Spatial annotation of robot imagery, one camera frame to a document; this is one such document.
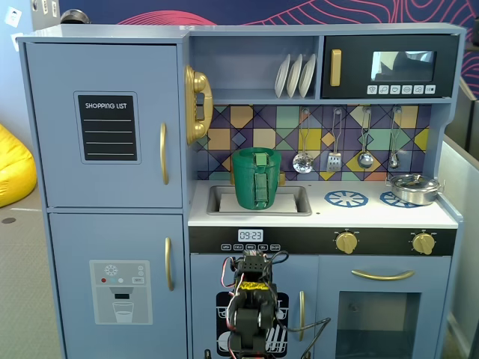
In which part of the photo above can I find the shopping list cabinet door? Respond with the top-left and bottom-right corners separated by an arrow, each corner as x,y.
25,42 -> 184,209

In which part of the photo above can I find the dishwasher print cabinet door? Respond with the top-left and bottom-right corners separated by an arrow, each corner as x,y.
190,253 -> 320,359

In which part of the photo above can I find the oven door with window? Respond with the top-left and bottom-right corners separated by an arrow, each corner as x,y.
317,255 -> 453,359

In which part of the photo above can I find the water dispenser fridge door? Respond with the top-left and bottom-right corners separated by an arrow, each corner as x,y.
48,212 -> 187,359

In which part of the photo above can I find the green printed cup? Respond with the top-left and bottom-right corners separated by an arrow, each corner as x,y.
231,147 -> 283,211

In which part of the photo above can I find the blue toy play kitchen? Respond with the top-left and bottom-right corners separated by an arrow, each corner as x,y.
16,22 -> 467,359

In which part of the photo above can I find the steel skimmer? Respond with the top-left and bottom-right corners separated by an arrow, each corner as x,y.
292,108 -> 315,175

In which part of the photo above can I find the grey toy sink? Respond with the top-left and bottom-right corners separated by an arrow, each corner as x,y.
206,184 -> 313,218

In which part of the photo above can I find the steel slotted spatula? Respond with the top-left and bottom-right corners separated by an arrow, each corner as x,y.
326,108 -> 343,174

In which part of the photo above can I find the gold toy telephone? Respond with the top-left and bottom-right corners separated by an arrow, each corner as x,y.
183,64 -> 215,147

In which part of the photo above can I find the white toy plate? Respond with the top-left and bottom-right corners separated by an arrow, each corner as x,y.
298,53 -> 317,99
274,54 -> 292,99
286,54 -> 304,99

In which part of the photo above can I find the gold oven knob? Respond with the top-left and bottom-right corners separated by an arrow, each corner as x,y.
412,231 -> 436,256
335,231 -> 359,255

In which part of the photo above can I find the steel ladle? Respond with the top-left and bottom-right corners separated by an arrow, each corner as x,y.
357,107 -> 375,170

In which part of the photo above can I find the steel spoon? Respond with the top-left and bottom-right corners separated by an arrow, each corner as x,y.
388,105 -> 403,170

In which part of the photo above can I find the steel toy pot with lid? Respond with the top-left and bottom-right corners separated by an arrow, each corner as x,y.
386,173 -> 447,207

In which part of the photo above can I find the yellow beanbag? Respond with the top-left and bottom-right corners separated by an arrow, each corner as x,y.
0,123 -> 39,209

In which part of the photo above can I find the grey desk divider panel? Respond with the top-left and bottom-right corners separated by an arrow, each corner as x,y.
436,133 -> 479,359

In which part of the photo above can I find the dark round dome object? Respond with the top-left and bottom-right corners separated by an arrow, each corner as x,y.
59,9 -> 91,25

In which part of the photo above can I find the black monitor back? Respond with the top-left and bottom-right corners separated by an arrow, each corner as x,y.
457,73 -> 479,153

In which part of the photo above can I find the long black cable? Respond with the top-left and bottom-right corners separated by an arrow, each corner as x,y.
287,316 -> 333,359

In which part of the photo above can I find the black microwave door gold handle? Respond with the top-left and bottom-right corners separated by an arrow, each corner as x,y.
322,34 -> 460,99

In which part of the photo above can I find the white wall socket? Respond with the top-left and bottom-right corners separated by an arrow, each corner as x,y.
3,6 -> 23,28

